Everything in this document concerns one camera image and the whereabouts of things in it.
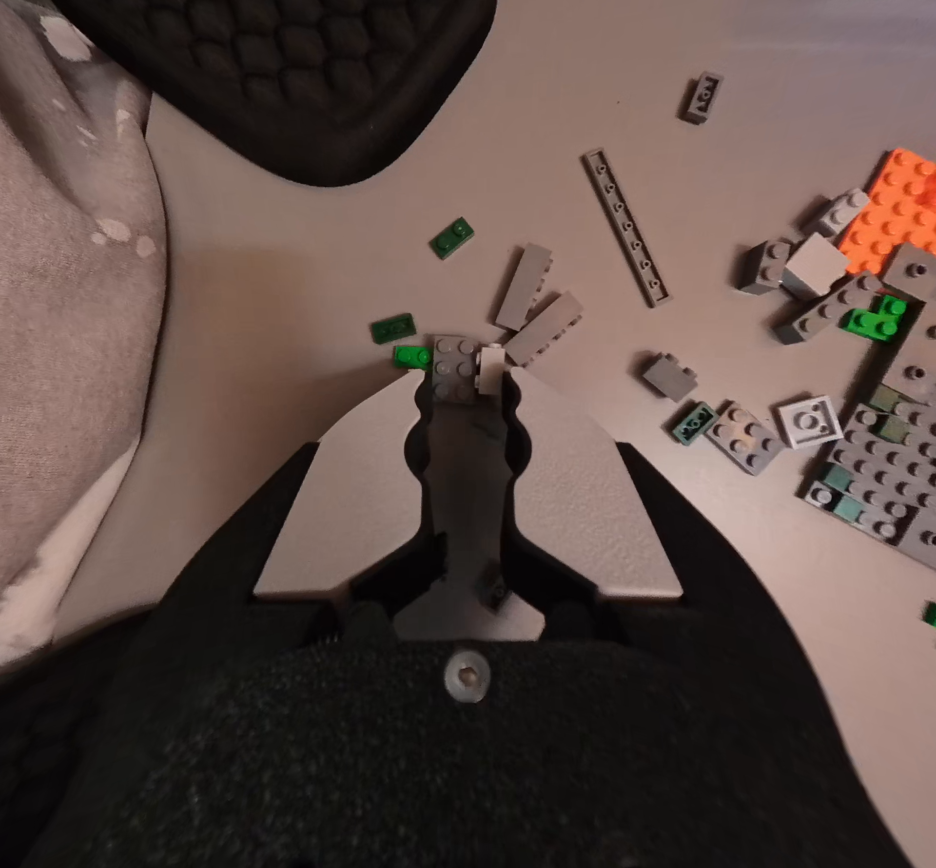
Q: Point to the grey and orange lego build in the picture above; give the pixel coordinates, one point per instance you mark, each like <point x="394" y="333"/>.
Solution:
<point x="877" y="458"/>

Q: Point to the dark grey six-stud lego plate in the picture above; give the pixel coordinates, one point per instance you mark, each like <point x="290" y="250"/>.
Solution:
<point x="744" y="437"/>

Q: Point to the light grey square lego tile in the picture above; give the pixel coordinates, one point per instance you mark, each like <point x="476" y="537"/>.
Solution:
<point x="810" y="422"/>

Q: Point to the grey lego slope brick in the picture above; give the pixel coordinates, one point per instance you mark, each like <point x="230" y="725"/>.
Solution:
<point x="669" y="374"/>

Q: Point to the short dark grey lego plate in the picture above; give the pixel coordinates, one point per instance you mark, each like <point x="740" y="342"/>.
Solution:
<point x="493" y="586"/>

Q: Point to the light grey smooth lego piece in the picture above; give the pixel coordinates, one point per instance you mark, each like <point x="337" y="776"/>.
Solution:
<point x="813" y="272"/>

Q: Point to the dark grey four-stud lego plate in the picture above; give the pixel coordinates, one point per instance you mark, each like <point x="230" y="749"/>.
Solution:
<point x="819" y="316"/>

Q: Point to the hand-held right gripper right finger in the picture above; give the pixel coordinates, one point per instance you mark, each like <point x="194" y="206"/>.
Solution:
<point x="592" y="517"/>

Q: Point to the dark grey studded lego brick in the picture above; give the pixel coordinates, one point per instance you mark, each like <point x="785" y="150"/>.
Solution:
<point x="453" y="363"/>

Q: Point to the grey long lego brick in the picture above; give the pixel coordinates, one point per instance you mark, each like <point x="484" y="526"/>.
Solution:
<point x="523" y="287"/>
<point x="545" y="327"/>

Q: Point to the dark grey small lego brick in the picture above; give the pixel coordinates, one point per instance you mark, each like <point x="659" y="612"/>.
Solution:
<point x="764" y="265"/>

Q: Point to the small dark grey lego plate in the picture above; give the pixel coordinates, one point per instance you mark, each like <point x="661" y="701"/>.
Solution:
<point x="702" y="98"/>

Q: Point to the light grey small lego brick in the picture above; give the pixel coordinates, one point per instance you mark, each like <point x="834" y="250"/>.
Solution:
<point x="841" y="210"/>

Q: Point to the black office chair seat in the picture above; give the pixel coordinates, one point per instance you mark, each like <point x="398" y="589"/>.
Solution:
<point x="278" y="42"/>

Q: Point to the dark green lego plate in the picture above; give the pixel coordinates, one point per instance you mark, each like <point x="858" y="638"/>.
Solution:
<point x="695" y="422"/>
<point x="452" y="238"/>
<point x="393" y="329"/>

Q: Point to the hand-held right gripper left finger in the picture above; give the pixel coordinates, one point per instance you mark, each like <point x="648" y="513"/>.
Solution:
<point x="344" y="510"/>

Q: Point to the long dark grey lego plate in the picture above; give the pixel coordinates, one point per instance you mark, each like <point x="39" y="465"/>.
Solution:
<point x="627" y="227"/>

